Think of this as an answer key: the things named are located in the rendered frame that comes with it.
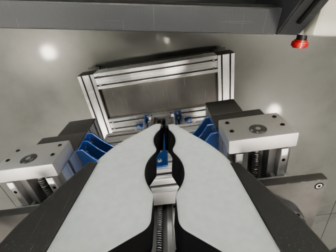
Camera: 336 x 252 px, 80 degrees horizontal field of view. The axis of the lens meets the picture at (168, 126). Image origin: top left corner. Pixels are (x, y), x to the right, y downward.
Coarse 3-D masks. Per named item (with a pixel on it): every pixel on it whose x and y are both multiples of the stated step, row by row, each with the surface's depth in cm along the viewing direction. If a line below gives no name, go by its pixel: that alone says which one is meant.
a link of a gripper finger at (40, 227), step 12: (84, 168) 8; (72, 180) 8; (84, 180) 8; (60, 192) 7; (72, 192) 7; (48, 204) 7; (60, 204) 7; (72, 204) 7; (36, 216) 6; (48, 216) 6; (60, 216) 6; (24, 228) 6; (36, 228) 6; (48, 228) 6; (12, 240) 6; (24, 240) 6; (36, 240) 6; (48, 240) 6
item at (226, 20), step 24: (0, 0) 31; (24, 0) 31; (48, 0) 31; (72, 0) 31; (96, 0) 31; (120, 0) 31; (144, 0) 32; (0, 24) 33; (24, 24) 33; (48, 24) 33; (72, 24) 33; (96, 24) 33; (120, 24) 33; (144, 24) 33; (168, 24) 33; (192, 24) 33; (216, 24) 33; (240, 24) 33; (264, 24) 33
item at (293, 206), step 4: (284, 200) 41; (288, 200) 41; (288, 204) 40; (292, 204) 41; (292, 208) 40; (296, 208) 40; (296, 212) 40; (300, 212) 40; (300, 216) 40; (304, 220) 40
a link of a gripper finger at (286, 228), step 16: (240, 176) 8; (256, 192) 7; (256, 208) 7; (272, 208) 7; (288, 208) 7; (272, 224) 6; (288, 224) 6; (304, 224) 6; (288, 240) 6; (304, 240) 6; (320, 240) 6
